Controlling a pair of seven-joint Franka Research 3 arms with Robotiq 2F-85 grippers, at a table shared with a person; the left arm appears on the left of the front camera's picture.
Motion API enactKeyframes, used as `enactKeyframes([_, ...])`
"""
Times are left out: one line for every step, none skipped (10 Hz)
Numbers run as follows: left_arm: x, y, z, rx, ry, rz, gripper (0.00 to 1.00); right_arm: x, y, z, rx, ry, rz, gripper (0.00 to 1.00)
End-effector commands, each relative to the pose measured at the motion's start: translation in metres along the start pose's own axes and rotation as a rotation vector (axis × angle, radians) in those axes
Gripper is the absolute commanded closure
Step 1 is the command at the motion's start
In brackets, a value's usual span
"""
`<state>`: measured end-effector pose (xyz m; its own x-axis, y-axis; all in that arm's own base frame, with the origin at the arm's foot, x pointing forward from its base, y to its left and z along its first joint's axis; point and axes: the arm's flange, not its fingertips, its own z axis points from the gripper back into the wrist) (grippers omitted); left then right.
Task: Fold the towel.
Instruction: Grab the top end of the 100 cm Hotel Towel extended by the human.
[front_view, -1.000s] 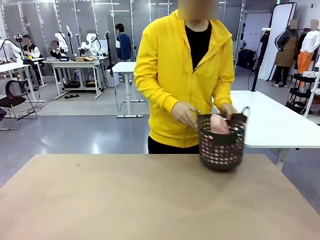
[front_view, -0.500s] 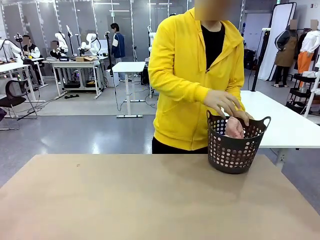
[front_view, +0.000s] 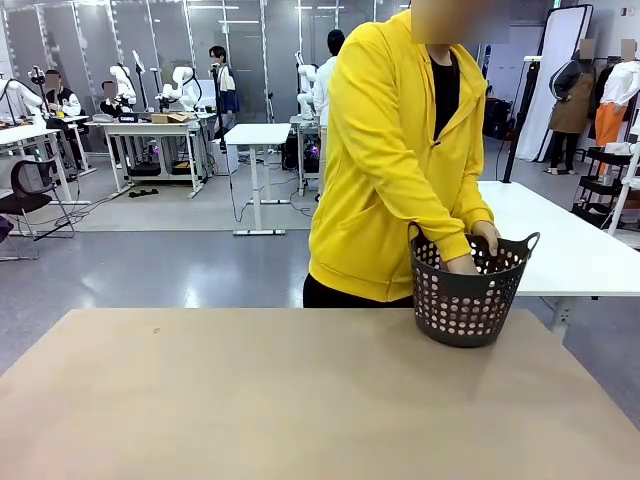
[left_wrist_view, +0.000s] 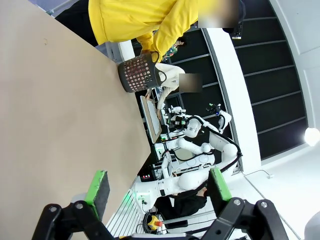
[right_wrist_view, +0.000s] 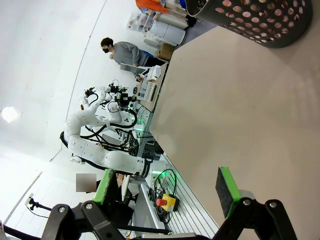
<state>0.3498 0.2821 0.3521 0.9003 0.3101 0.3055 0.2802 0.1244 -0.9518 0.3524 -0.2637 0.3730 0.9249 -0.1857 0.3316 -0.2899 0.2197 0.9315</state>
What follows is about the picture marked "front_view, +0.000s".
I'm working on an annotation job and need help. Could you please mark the standing person dark skirt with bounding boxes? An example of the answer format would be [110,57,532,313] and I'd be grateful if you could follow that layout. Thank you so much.
[208,45,242,143]

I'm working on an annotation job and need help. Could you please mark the seated person black white jacket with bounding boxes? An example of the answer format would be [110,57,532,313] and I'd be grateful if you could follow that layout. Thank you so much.
[39,69,84,172]

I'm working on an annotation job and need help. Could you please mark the black wheeled shelf cart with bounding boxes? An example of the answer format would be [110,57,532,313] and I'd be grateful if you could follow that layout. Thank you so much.
[570,144,640,227]

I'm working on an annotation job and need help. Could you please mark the small white standing desk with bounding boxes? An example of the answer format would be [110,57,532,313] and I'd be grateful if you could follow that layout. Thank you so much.
[223,122,293,237]

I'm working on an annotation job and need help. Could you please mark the large white table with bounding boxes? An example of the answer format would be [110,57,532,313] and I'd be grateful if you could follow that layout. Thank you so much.
[477,180,640,342]

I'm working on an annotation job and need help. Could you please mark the white desk beside mesh chair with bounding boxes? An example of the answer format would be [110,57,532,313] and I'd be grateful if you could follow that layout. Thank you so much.
[0,122,92,206]

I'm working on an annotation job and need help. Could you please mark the person's left forearm yellow sleeve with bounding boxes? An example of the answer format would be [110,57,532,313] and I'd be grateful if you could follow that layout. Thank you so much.
[464,187,496,231]

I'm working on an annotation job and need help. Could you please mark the mannequin white top orange trousers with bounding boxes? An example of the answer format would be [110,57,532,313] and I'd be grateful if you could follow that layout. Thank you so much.
[593,38,640,177]

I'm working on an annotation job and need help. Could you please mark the seated person in black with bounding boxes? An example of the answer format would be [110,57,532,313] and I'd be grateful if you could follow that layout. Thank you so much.
[98,80,134,119]

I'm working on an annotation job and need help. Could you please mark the black mesh office chair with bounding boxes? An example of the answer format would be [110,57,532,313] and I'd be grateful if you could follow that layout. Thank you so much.
[0,159,77,262]

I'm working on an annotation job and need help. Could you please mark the person in brown apron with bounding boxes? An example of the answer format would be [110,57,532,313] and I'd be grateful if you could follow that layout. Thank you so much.
[546,38,598,177]

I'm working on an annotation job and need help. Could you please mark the dark grey perforated laundry basket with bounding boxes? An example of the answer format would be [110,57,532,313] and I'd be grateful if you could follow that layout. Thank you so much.
[407,221,542,349]

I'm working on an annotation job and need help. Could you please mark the person in yellow hoodie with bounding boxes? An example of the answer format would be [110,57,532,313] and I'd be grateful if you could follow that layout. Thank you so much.
[303,0,496,309]

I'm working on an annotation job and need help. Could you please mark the person's left hand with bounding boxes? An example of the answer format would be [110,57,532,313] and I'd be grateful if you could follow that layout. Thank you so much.
[471,220,501,258]

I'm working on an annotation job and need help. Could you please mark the standing person white shirt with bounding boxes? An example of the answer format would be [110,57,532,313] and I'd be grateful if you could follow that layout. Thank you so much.
[311,28,348,201]

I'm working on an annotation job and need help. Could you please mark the white photo reflector panel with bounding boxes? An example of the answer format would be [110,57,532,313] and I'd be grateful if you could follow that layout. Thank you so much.
[514,3,595,164]

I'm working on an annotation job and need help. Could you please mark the black stand pole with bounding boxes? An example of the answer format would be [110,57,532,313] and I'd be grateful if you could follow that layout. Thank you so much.
[501,61,532,184]

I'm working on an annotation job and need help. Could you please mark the black bags pile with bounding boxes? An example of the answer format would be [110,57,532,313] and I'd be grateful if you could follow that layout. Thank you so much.
[483,96,517,141]

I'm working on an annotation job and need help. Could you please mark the person's right forearm yellow sleeve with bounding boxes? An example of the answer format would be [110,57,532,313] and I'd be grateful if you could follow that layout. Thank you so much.
[372,164,474,274]

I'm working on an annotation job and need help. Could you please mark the person's right hand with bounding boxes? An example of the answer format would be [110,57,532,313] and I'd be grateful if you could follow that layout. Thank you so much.
[439,253,481,276]

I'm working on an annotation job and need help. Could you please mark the brown cardboard box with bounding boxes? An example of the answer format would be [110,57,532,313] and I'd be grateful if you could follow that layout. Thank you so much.
[150,111,196,125]

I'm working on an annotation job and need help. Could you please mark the white desk with cardboard box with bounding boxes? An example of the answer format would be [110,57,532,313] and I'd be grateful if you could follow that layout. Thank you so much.
[83,116,217,200]

